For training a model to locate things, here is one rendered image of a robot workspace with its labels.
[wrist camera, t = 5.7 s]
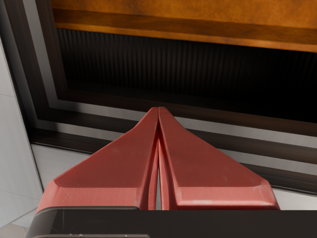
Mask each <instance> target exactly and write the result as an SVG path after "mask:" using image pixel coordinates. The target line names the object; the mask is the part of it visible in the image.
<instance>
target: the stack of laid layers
mask: <svg viewBox="0 0 317 238"><path fill-rule="evenodd" d="M0 33H1V37H2V40H3V44H4V48H5V51H6V55H7V58H8V63H9V66H10V70H11V74H12V77H13V81H14V84H15V88H16V92H17V96H18V100H19V103H20V107H21V111H22V114H23V117H24V121H25V125H26V129H27V132H28V136H29V139H30V142H31V143H34V144H40V145H46V146H52V147H57V148H63V149H68V150H73V151H79V152H84V153H91V154H94V153H95V152H97V151H98V150H100V149H101V148H103V147H105V146H106V145H108V144H109V143H111V142H113V141H114V140H116V139H117V138H119V137H120V136H122V135H123V134H125V133H126V132H128V131H130V130H131V129H132V128H134V127H135V126H136V125H137V124H138V122H139V121H140V120H141V119H142V118H143V117H144V116H145V114H146V113H147V112H148V111H149V110H150V109H151V108H152V107H165V108H167V110H168V111H169V112H170V113H171V114H172V115H173V116H174V117H175V119H176V120H177V121H178V122H179V123H180V124H181V125H182V126H183V127H184V128H185V129H187V130H188V131H190V132H191V133H193V134H195V135H196V136H197V137H199V138H201V139H202V140H204V141H205V142H207V143H209V144H210V145H212V146H213V147H215V148H216V149H218V150H220V151H221V152H223V153H224V154H226V155H228V156H229V157H231V158H232V159H234V160H235V161H237V162H239V163H240V164H242V165H243V166H245V167H246V168H248V169H250V170H251V171H253V172H255V173H256V174H258V175H259V176H261V177H262V178H264V179H265V180H267V181H268V182H269V184H270V186H272V187H279V188H284V189H289V190H295V191H300V192H305V193H311V194H316V195H317V123H311V122H304V121H297V120H290V119H281V118H273V117H267V116H260V115H252V114H246V113H238V112H231V111H225V110H215V109H208V108H201V107H194V106H187V105H180V104H173V103H166V102H157V101H149V100H142V99H135V98H128V97H121V96H114V95H107V94H100V93H91V92H84V91H77V90H70V89H68V87H67V81H66V76H65V71H64V66H63V61H62V56H61V51H60V46H59V42H58V35H57V30H56V26H55V21H54V16H53V11H52V6H51V1H50V0H0Z"/></svg>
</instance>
